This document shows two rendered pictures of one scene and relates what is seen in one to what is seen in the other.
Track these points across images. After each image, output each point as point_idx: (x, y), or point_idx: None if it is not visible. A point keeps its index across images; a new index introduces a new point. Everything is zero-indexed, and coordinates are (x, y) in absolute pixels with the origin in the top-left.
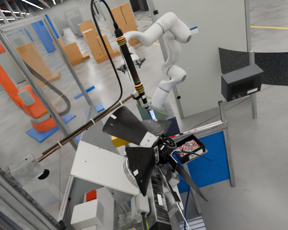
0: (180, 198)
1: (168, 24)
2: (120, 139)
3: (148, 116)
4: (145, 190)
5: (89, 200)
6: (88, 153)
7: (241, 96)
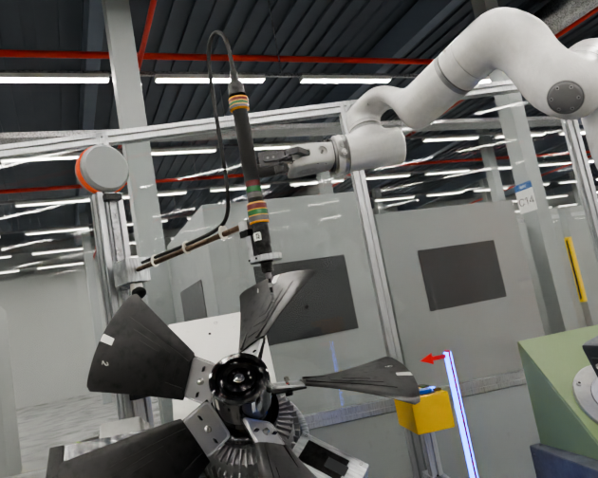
0: None
1: (457, 53)
2: (401, 403)
3: (550, 414)
4: (101, 388)
5: None
6: (235, 331)
7: None
